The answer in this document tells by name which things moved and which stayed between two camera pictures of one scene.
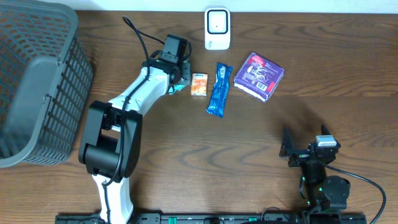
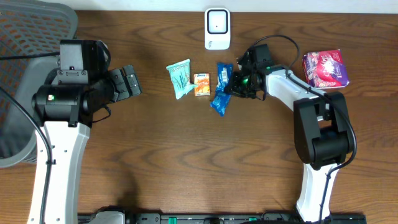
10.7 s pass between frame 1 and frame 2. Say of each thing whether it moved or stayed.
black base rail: stayed
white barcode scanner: stayed
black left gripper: moved
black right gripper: moved
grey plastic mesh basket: stayed
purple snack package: moved
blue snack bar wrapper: moved
